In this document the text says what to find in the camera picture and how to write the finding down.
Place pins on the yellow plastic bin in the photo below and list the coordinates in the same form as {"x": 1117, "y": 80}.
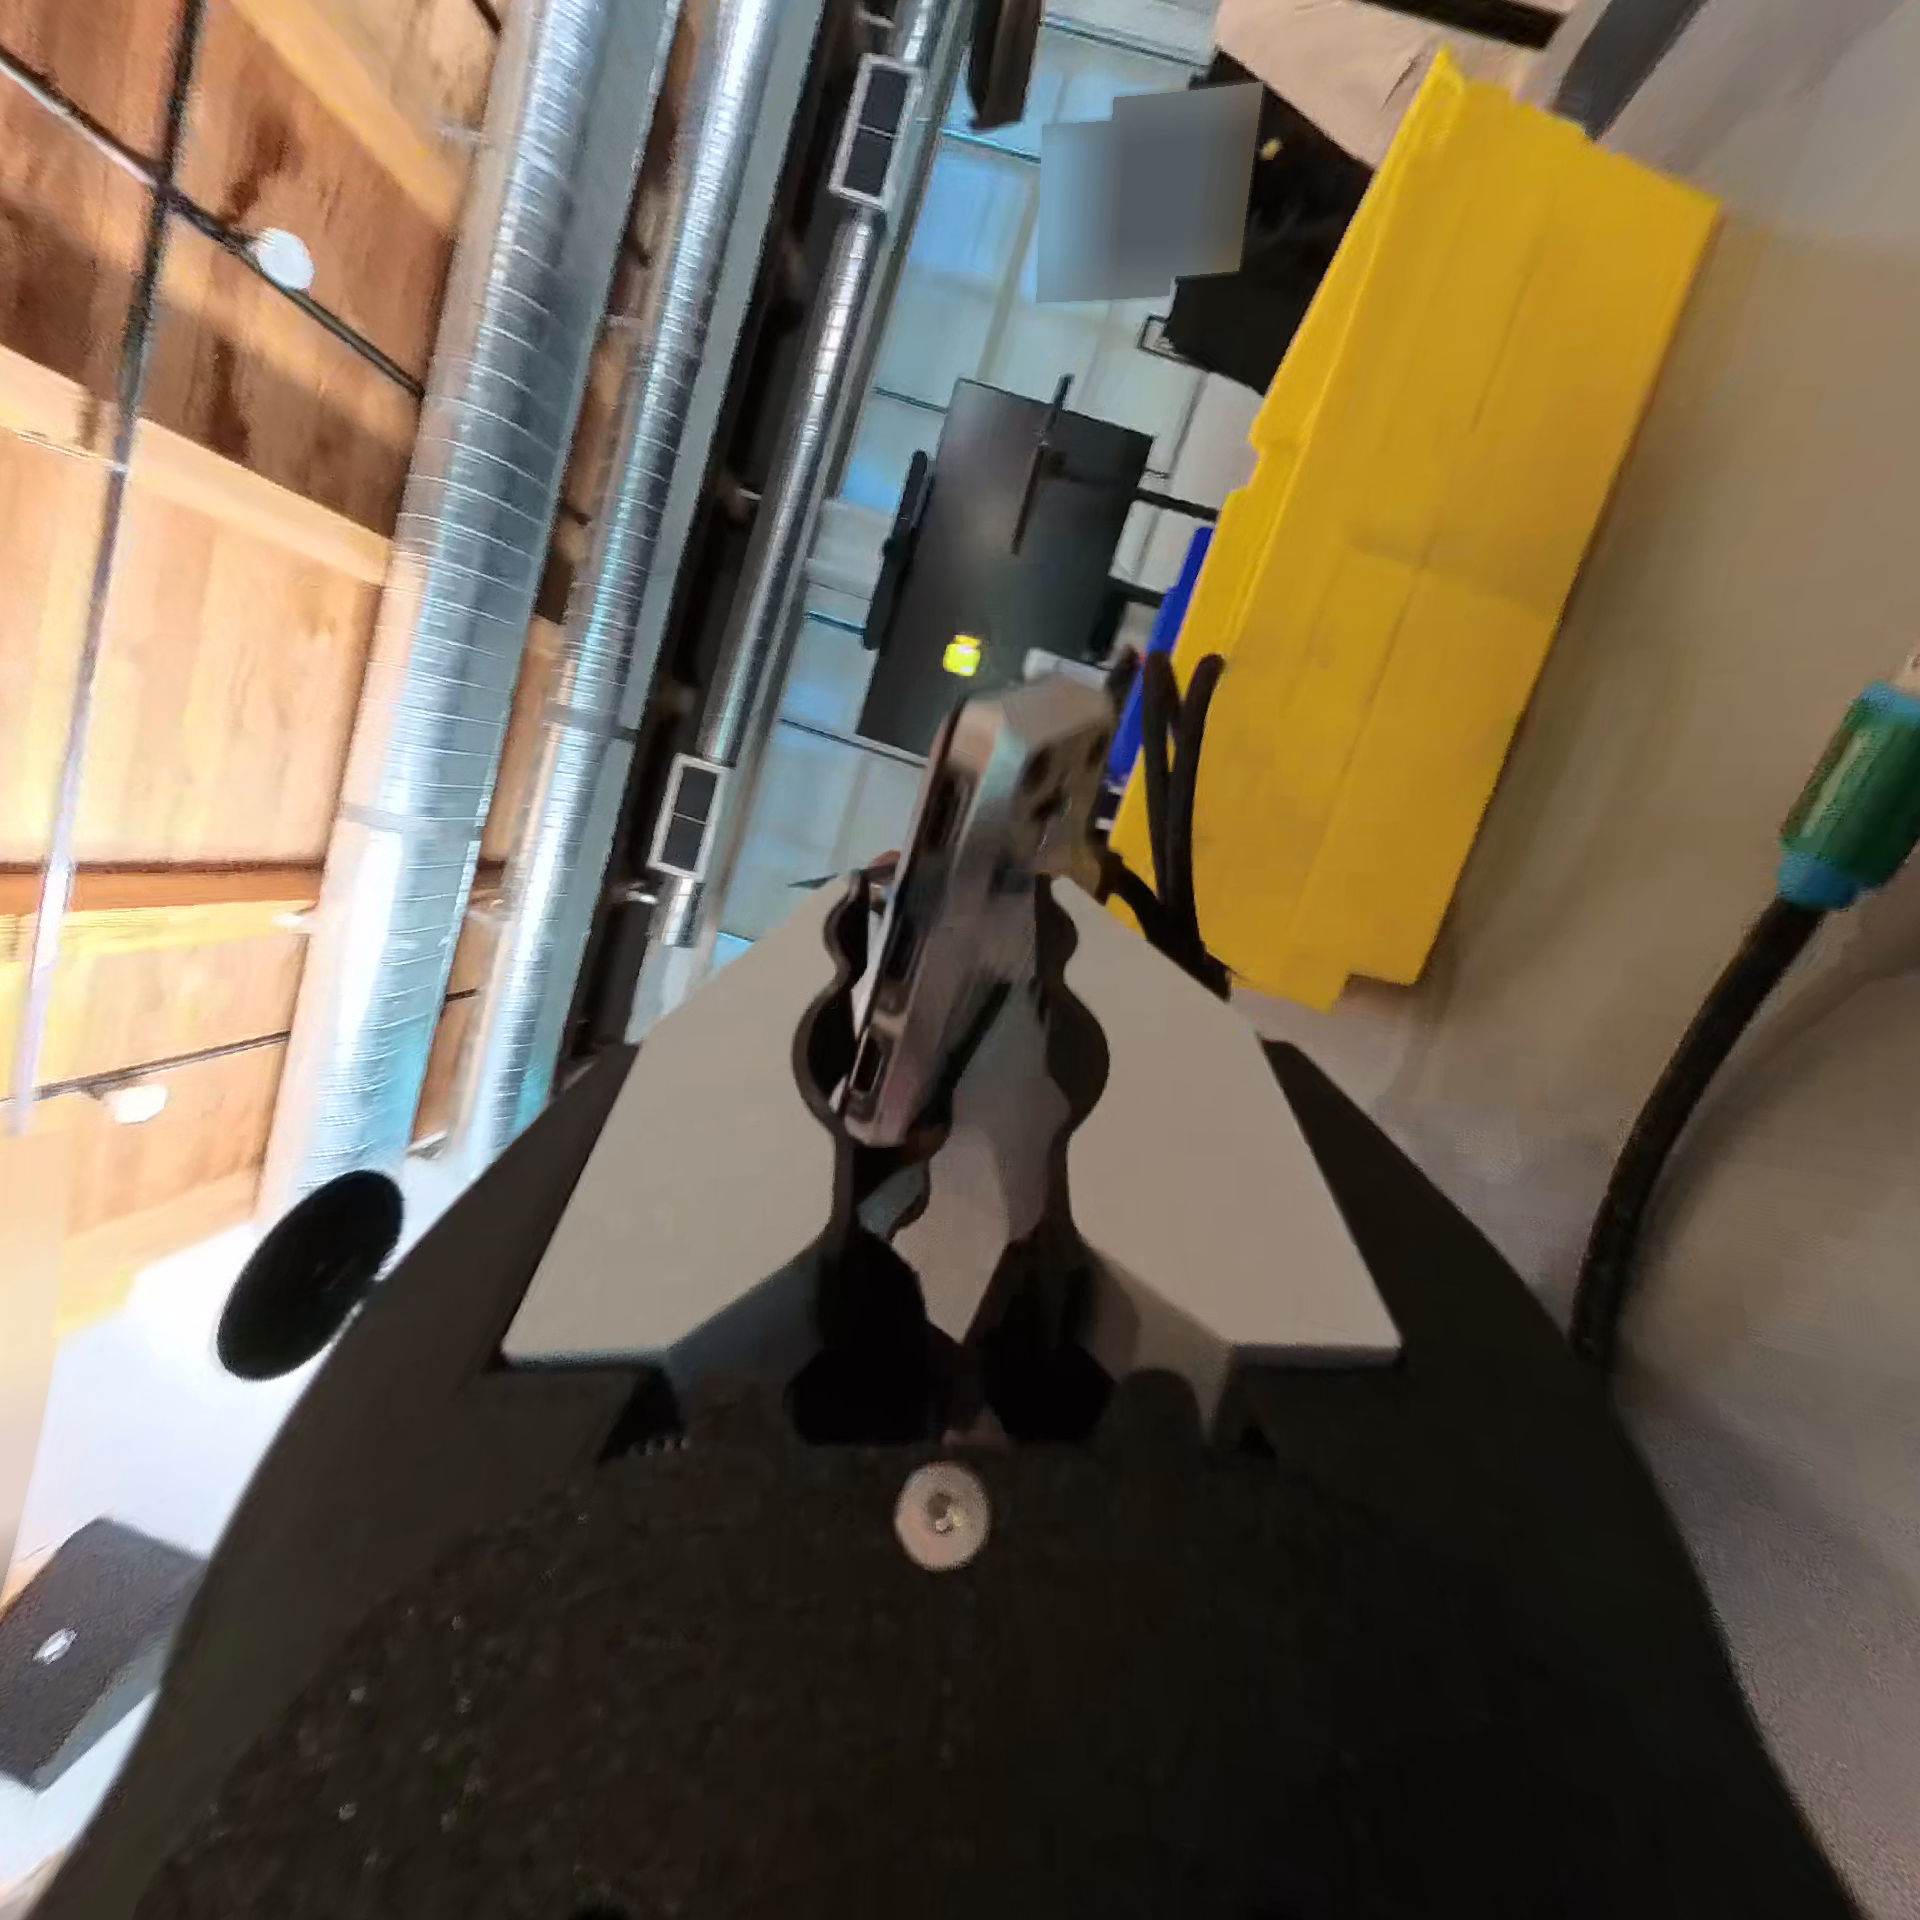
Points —
{"x": 1423, "y": 599}

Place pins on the narrow silver ventilation duct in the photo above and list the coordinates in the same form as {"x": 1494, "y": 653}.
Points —
{"x": 778, "y": 448}

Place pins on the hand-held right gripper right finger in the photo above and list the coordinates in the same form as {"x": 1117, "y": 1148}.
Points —
{"x": 1230, "y": 1204}

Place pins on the wide silver ventilation duct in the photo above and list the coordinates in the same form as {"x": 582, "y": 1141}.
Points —
{"x": 448, "y": 673}

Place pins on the grey metal USB hub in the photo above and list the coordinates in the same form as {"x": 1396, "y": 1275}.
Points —
{"x": 961, "y": 902}

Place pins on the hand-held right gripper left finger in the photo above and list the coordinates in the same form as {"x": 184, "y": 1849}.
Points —
{"x": 674, "y": 1204}

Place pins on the blue plastic bin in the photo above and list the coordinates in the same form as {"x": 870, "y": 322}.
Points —
{"x": 1184, "y": 599}

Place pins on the black round disc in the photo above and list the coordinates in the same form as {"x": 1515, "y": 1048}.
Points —
{"x": 305, "y": 1275}

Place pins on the cardboard box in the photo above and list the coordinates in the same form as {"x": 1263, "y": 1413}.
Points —
{"x": 1352, "y": 79}

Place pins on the white round ceiling sensor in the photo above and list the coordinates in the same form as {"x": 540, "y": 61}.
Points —
{"x": 285, "y": 254}

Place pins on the black monitor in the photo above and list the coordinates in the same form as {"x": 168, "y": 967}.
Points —
{"x": 990, "y": 573}

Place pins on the dark grey box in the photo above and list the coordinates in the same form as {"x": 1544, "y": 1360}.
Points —
{"x": 81, "y": 1648}

